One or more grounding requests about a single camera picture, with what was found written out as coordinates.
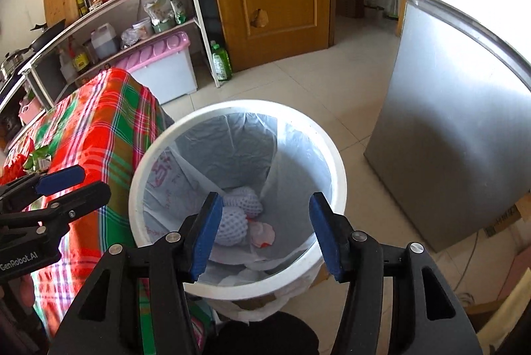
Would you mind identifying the white trash bin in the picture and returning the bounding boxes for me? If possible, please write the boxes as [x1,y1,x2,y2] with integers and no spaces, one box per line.
[128,99,348,302]

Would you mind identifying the pink plastic basket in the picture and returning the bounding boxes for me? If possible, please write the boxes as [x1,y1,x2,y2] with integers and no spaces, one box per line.
[19,97,43,126]

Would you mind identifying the grey refrigerator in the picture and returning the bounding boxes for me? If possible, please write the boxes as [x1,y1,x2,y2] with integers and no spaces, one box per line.
[364,0,530,251]

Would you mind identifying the steel pot with lid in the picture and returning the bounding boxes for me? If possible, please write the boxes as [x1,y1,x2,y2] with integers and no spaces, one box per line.
[1,49,25,82]

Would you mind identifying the yellow label oil bottle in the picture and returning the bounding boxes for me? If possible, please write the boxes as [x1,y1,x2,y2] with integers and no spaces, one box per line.
[67,37,90,72]

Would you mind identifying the white lidded tub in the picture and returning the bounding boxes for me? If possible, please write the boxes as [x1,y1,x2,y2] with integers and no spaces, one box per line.
[132,18,155,40]

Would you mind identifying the pink lid storage box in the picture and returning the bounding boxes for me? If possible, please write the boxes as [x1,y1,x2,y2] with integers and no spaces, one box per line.
[116,31,197,104]

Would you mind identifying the green leafy vegetable scraps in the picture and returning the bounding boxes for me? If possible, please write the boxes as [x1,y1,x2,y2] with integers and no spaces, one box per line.
[23,144,52,173]

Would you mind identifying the white metal kitchen shelf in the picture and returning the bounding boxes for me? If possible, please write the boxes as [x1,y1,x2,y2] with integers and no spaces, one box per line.
[1,0,212,110]

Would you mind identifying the green bottle on floor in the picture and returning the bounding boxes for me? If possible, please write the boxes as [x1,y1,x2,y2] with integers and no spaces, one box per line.
[211,40,232,82]

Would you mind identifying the white foam fruit net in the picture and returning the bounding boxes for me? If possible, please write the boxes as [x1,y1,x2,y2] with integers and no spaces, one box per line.
[214,207,248,247]
[223,186,264,219]

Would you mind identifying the translucent bin liner bag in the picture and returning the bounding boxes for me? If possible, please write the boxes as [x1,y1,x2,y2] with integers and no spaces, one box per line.
[140,111,333,324]

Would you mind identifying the wooden cutting board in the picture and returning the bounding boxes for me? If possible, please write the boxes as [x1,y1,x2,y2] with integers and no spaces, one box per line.
[43,0,79,27]

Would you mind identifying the white oil jug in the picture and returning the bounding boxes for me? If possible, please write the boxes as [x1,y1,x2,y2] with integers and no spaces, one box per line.
[91,23,120,60]

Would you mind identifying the black frying pan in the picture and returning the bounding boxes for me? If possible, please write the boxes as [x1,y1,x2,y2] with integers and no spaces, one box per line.
[30,19,66,53]

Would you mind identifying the plaid tablecloth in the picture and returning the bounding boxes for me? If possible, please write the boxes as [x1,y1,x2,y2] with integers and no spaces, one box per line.
[1,69,164,354]

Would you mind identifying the red plastic bag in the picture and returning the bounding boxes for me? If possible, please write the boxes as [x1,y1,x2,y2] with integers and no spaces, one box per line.
[0,138,35,185]

